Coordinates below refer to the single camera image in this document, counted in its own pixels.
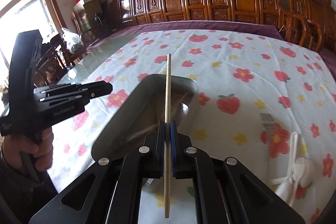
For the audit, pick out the white plastic fork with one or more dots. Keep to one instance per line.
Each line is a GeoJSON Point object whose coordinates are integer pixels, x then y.
{"type": "Point", "coordinates": [292, 159]}

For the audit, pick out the wooden chair left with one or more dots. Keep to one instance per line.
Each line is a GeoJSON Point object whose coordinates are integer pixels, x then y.
{"type": "Point", "coordinates": [56, 61]}

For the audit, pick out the plastic bag on chair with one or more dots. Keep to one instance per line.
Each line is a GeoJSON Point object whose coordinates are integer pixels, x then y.
{"type": "Point", "coordinates": [72, 40]}

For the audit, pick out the carved wooden armchair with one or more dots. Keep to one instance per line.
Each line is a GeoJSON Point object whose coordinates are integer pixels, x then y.
{"type": "Point", "coordinates": [321, 19]}

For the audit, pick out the wooden chopstick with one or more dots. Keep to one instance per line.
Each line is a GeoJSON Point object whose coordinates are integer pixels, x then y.
{"type": "Point", "coordinates": [167, 151]}
{"type": "Point", "coordinates": [148, 120]}

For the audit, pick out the person's left hand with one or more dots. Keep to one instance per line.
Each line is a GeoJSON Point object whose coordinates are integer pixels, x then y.
{"type": "Point", "coordinates": [13, 145]}

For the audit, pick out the white plastic spoon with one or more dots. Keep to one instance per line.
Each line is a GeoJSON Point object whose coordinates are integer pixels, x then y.
{"type": "Point", "coordinates": [286, 189]}

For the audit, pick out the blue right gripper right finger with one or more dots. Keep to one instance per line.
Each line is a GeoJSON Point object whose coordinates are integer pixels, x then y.
{"type": "Point", "coordinates": [175, 150]}

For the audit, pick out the dark sleeve left forearm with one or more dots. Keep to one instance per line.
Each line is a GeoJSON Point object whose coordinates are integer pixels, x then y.
{"type": "Point", "coordinates": [22, 198]}

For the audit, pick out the white ceramic soup spoon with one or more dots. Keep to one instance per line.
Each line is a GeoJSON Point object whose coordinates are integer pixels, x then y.
{"type": "Point", "coordinates": [303, 172]}

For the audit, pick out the metal fork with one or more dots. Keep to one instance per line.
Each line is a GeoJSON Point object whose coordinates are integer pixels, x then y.
{"type": "Point", "coordinates": [268, 122]}

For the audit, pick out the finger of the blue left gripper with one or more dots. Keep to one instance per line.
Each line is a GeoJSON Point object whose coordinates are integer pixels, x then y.
{"type": "Point", "coordinates": [56, 93]}

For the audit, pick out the rectangular metal tray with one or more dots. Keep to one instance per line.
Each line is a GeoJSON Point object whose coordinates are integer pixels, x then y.
{"type": "Point", "coordinates": [110, 142]}

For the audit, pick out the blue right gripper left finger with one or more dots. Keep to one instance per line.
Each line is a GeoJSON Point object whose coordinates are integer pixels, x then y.
{"type": "Point", "coordinates": [160, 147]}

